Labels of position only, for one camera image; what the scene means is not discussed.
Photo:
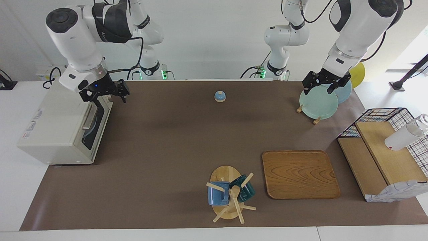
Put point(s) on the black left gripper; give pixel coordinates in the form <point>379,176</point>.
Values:
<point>323,78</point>

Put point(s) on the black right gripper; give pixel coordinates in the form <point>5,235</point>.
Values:
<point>105,85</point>

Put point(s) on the cream toaster oven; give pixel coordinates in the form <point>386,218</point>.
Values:
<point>57,124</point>

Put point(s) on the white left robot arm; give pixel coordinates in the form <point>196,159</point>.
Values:
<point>354,30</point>

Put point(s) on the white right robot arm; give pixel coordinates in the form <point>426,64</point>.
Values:
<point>77,36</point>

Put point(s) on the pale green racked plate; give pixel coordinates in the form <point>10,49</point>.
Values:
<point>317,105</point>

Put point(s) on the light blue racked plate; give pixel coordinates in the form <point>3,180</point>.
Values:
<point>344,93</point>

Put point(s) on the wooden plate rack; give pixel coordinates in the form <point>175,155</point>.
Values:
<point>299,108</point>

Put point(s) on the yellow racked plate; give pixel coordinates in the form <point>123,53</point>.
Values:
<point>357,73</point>

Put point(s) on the brown table mat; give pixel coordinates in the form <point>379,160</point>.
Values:
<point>150,167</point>

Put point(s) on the black stand with pole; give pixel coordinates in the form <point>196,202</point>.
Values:
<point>399,84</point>

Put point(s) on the wooden serving tray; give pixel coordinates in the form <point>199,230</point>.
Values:
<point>297,174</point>

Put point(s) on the wooden step shelf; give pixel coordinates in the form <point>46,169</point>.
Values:
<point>374,160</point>

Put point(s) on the white cup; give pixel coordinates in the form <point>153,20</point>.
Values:
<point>401,139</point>

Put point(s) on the small blue call bell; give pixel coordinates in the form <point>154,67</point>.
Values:
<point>220,97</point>

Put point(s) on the black desk clamp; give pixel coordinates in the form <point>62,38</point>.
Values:
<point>6,83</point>

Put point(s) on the dark green ceramic mug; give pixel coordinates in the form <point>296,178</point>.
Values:
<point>247,192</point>

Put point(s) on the wooden mug tree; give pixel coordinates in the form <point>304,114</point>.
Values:
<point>224,174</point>

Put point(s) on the white patterned cloth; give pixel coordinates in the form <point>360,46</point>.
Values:
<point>394,192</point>

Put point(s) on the blue ceramic mug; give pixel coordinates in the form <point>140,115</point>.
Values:
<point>217,197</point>

